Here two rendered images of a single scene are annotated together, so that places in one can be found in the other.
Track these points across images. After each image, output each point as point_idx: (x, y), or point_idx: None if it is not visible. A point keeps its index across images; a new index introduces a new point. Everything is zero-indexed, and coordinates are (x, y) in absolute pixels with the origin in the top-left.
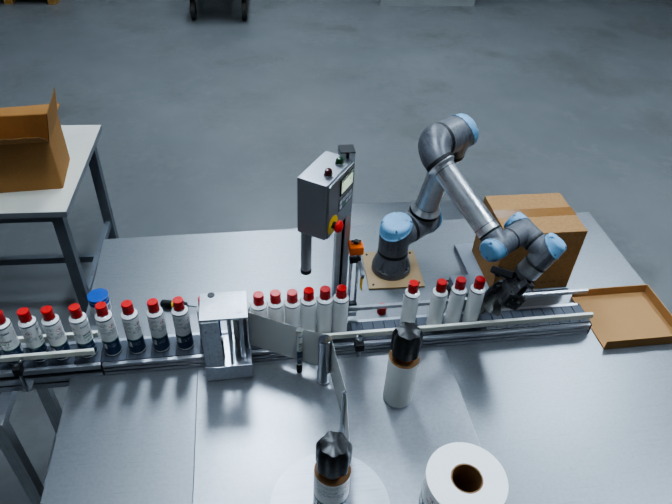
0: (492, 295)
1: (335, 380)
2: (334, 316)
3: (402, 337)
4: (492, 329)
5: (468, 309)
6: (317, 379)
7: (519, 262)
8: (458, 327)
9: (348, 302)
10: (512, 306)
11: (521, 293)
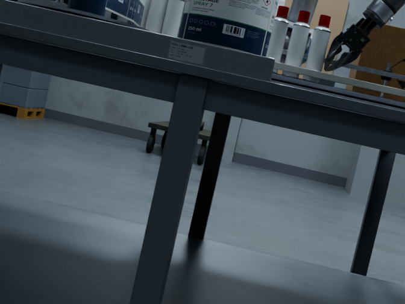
0: (337, 44)
1: (140, 8)
2: (164, 19)
3: None
4: (334, 87)
5: (309, 55)
6: None
7: (383, 65)
8: (295, 70)
9: (182, 3)
10: (355, 43)
11: (366, 26)
